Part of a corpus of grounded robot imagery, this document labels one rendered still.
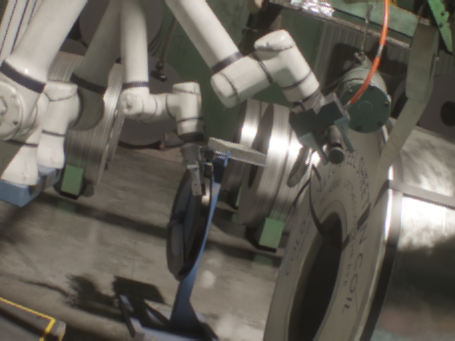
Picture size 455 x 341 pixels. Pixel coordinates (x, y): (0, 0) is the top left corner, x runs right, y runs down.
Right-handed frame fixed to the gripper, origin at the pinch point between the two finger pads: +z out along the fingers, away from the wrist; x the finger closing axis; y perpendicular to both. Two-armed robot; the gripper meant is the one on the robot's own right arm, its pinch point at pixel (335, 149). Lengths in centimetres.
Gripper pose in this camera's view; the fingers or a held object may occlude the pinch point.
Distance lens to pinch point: 193.3
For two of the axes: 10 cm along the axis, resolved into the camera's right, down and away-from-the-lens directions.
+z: 5.0, 7.8, 3.8
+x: -8.6, 4.0, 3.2
